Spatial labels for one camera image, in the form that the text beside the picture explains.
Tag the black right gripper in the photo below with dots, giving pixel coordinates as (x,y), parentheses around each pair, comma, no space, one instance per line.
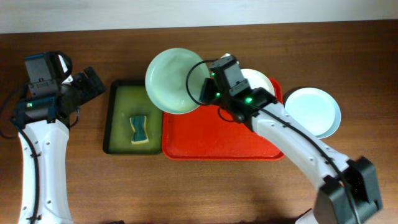
(202,98)

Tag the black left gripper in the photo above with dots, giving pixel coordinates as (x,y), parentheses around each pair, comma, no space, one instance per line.
(94,80)

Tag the mint green plate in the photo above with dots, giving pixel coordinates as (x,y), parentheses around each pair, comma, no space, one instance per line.
(173,82)

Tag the white plate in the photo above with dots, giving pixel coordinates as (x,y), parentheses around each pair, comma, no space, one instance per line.
(257,79)

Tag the green and yellow sponge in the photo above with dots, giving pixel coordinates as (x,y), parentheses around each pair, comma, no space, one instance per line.
(138,125)

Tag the light blue plate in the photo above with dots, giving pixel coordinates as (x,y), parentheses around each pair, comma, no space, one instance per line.
(316,110)

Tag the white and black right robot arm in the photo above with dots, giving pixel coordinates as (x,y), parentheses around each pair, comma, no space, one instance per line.
(347,190)

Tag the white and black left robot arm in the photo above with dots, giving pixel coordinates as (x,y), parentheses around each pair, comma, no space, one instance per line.
(43,126)

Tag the red plastic tray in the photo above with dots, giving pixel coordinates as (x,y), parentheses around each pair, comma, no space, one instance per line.
(203,135)

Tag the dark green tray with water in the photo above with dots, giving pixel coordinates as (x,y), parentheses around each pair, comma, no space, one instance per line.
(128,98)

